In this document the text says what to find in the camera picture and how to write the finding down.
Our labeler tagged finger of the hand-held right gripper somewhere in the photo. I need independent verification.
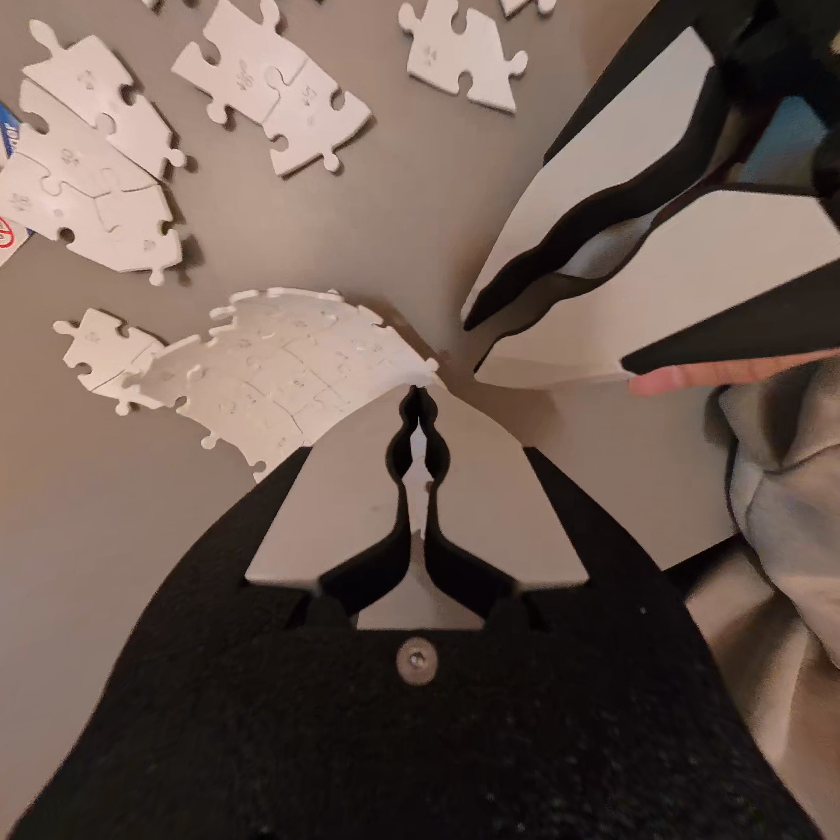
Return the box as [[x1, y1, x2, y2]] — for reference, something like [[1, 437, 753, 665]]
[[461, 28, 746, 332], [472, 184, 840, 388]]

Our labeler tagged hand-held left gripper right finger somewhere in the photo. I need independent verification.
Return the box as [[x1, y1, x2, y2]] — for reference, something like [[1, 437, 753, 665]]
[[417, 386, 589, 619]]

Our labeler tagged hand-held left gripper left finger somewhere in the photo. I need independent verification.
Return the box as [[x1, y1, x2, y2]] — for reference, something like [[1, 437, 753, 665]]
[[245, 386, 421, 618]]

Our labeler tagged curved white puzzle ball shell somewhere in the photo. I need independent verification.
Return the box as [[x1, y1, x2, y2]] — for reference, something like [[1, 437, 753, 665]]
[[125, 287, 439, 483]]

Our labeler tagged small white two-piece puzzle section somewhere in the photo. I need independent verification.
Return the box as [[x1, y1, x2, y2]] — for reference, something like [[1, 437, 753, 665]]
[[54, 308, 166, 416]]

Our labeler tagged white three-piece puzzle section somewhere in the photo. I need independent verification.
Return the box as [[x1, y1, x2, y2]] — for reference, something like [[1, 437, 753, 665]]
[[0, 80, 185, 287]]

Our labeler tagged person's right hand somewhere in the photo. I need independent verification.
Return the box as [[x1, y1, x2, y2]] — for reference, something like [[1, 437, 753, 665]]
[[629, 361, 782, 399]]

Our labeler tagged printed paper leaflet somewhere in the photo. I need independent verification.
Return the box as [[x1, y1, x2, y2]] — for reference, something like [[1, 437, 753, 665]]
[[0, 101, 35, 269]]

